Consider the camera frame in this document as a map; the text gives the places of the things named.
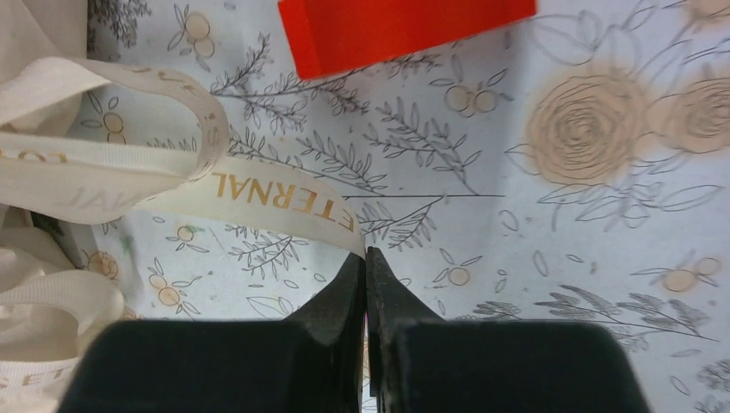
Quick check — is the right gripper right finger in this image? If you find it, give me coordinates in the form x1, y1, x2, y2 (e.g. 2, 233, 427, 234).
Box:
365, 248, 650, 412

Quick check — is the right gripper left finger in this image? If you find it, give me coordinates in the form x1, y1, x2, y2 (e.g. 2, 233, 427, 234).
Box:
59, 254, 366, 413

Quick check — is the cream ribbon gold lettering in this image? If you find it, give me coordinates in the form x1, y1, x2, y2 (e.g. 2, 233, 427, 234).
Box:
1, 56, 364, 412

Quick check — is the floral patterned table mat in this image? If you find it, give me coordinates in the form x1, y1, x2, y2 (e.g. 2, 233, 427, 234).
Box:
87, 1, 729, 412

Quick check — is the red block near bouquet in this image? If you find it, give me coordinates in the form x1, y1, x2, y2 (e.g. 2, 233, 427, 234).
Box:
278, 0, 537, 80

